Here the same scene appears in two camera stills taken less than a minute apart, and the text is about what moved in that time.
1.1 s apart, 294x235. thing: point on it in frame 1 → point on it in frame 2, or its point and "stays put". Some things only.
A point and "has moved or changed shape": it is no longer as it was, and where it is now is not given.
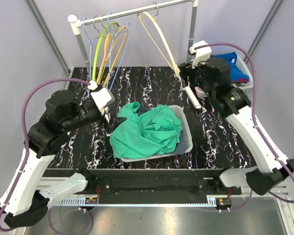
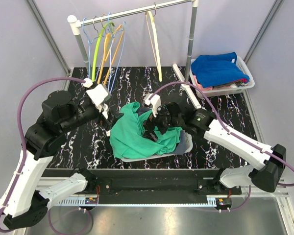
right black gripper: x=186 y=70 → x=161 y=129
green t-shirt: x=153 y=131 stays put
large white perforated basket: x=185 y=131 stays put
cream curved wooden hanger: x=175 y=67 → x=159 y=69
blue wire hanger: x=125 y=33 has moved or changed shape
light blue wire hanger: x=90 y=42 stays put
